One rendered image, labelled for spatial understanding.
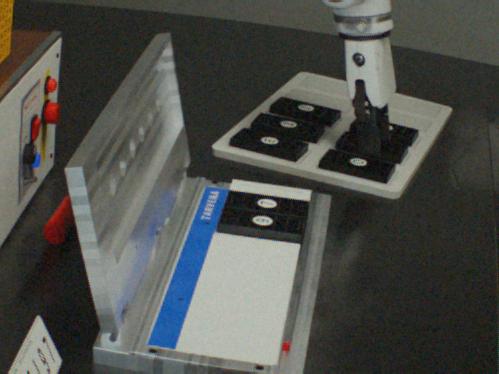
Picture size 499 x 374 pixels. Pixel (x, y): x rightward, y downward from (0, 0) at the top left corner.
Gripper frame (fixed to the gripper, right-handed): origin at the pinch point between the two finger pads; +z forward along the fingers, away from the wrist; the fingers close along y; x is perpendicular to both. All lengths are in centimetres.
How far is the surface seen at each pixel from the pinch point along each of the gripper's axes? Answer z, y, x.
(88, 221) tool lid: -14, -68, 8
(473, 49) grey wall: 31, 177, 15
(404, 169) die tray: 3.6, -3.7, -5.2
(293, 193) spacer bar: -0.5, -24.6, 4.0
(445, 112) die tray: 3.8, 24.4, -5.9
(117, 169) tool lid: -14, -54, 12
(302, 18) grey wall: 20, 168, 66
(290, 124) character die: -1.3, -0.1, 12.4
